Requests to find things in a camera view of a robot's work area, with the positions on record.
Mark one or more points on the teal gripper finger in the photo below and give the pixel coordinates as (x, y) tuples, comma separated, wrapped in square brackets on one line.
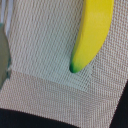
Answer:
[(5, 57)]

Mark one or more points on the yellow toy banana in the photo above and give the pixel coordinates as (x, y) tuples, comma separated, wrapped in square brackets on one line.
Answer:
[(94, 27)]

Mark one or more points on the beige woven placemat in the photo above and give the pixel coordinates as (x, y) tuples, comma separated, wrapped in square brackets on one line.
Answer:
[(42, 92)]

